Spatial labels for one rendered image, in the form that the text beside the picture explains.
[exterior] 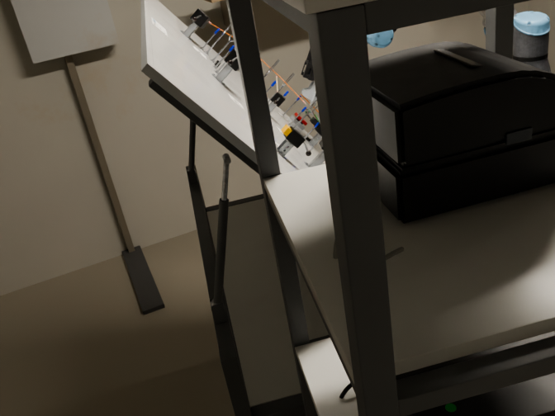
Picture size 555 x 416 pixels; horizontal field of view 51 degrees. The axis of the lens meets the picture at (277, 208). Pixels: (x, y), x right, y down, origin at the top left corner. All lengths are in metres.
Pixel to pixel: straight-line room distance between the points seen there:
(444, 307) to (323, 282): 0.16
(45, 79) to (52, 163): 0.49
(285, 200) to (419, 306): 0.35
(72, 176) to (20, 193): 0.31
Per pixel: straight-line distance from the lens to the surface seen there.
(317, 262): 0.80
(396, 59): 0.96
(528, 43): 2.27
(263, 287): 1.91
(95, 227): 3.86
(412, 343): 0.66
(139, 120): 3.67
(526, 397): 1.08
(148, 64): 1.06
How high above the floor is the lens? 1.91
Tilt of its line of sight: 28 degrees down
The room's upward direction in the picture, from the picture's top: 10 degrees counter-clockwise
